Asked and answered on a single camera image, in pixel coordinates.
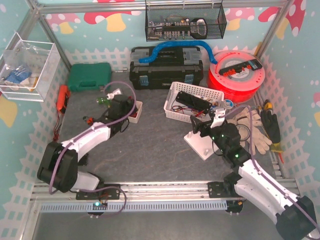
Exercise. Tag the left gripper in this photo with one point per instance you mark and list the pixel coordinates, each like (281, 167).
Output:
(124, 102)

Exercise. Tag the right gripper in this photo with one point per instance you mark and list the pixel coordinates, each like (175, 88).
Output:
(201, 125)

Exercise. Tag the white peg board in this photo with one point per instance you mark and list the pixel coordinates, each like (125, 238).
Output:
(203, 146)

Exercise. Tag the orange black pliers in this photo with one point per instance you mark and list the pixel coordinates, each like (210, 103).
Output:
(89, 120)

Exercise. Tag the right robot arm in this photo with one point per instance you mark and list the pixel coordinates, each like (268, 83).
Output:
(294, 216)

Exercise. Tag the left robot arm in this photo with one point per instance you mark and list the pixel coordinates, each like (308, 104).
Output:
(59, 165)

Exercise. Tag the white spring tray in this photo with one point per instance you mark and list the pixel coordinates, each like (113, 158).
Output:
(134, 118)

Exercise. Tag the black work glove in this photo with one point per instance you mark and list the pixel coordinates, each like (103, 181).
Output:
(270, 124)

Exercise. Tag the green tool case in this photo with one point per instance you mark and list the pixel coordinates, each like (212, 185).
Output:
(89, 76)

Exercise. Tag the red filament spool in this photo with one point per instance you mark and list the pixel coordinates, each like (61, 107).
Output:
(239, 87)

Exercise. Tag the yellow black screwdriver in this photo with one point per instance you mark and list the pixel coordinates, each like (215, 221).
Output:
(267, 105)

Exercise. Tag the white perforated basket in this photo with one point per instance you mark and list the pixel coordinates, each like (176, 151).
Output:
(176, 111)

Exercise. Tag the black battery holder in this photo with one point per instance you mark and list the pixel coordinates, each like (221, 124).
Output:
(193, 102)

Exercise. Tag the orange multimeter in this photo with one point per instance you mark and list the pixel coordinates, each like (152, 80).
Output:
(63, 98)

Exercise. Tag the black toolbox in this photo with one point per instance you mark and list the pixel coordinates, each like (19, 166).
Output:
(173, 64)

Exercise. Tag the black terminal strip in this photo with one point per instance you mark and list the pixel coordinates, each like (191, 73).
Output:
(252, 64)

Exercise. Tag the clear acrylic box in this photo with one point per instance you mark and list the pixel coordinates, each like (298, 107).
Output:
(42, 58)

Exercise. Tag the blue white work glove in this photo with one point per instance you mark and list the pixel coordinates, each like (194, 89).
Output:
(19, 76)

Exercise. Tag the green hose nozzle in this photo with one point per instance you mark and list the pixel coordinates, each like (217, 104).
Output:
(103, 101)

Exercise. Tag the solder wire spool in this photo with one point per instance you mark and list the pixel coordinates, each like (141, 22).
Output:
(228, 104)

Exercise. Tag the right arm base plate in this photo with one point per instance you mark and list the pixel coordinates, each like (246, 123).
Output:
(216, 189)

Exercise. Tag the grey slotted cable duct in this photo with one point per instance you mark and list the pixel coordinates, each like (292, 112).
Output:
(154, 206)

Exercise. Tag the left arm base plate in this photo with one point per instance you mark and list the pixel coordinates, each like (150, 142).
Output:
(111, 193)

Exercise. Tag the black wire mesh basket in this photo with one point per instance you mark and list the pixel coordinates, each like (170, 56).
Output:
(180, 20)

